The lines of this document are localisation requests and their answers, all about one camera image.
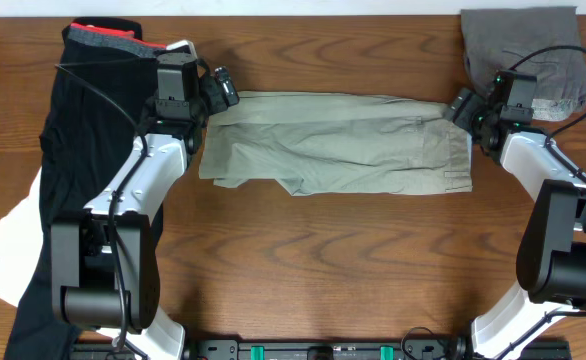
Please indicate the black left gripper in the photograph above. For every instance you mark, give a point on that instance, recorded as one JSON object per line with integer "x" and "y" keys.
{"x": 211, "y": 87}

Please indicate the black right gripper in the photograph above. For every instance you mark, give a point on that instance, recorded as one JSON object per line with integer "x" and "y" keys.
{"x": 462, "y": 115}

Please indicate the khaki green shorts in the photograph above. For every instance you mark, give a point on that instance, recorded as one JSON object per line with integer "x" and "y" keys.
{"x": 312, "y": 143}

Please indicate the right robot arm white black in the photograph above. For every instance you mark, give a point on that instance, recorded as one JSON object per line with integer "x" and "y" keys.
{"x": 551, "y": 259}

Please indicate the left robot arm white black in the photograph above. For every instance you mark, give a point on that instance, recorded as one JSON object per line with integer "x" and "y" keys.
{"x": 105, "y": 275}

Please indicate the folded grey shorts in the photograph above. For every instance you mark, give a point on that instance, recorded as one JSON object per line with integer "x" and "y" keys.
{"x": 496, "y": 39}

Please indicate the black pants red waistband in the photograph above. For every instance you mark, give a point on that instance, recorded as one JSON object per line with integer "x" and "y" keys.
{"x": 85, "y": 140}

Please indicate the white cloth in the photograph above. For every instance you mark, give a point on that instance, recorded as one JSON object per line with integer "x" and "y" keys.
{"x": 21, "y": 241}

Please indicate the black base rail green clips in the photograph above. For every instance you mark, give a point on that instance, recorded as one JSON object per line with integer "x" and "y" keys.
{"x": 414, "y": 346}

